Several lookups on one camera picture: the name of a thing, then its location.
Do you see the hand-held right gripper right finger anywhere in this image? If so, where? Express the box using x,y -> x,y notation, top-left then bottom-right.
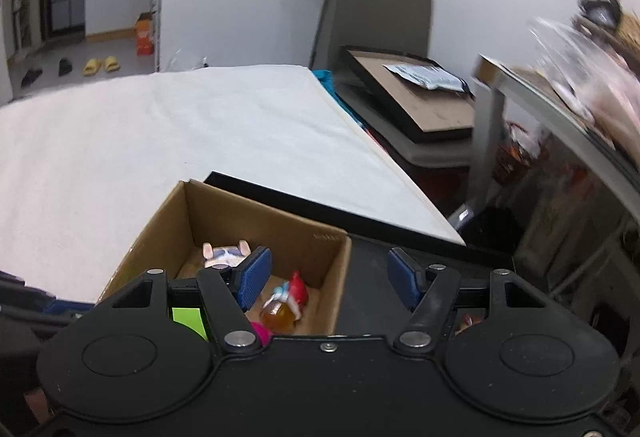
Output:
387,247 -> 548,352

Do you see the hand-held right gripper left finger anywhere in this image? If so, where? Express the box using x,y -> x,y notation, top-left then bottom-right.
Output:
112,246 -> 273,353

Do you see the white and pink figurine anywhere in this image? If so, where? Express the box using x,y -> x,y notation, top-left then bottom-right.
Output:
201,240 -> 252,269

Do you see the black shallow tray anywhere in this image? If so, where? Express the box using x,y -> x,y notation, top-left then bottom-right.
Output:
202,170 -> 516,338

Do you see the red-capped figurine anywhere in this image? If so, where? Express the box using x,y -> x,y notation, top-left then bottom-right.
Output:
259,270 -> 310,334

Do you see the pink bear toy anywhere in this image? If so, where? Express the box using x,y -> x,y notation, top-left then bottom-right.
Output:
250,321 -> 273,348

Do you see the small brown-haired figurine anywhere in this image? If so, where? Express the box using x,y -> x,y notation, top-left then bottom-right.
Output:
455,312 -> 483,335

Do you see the green cube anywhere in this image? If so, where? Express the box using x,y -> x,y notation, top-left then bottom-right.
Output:
171,307 -> 208,343

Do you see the white mail packet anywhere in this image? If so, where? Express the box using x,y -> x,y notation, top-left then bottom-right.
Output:
382,62 -> 471,93

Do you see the teal cloth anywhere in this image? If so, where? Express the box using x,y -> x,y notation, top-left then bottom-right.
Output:
312,70 -> 348,100

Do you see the white-legged black-top desk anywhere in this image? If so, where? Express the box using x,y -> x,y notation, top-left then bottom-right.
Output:
472,53 -> 640,268

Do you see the orange cardboard box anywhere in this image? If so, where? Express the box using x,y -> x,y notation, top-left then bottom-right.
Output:
135,12 -> 155,56

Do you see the clear plastic bag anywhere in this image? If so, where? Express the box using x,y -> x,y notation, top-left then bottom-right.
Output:
527,14 -> 640,143

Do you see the grey chair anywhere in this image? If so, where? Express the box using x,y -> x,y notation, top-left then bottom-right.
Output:
309,0 -> 483,169

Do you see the black picture frame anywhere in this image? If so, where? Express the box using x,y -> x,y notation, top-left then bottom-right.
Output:
339,44 -> 477,144

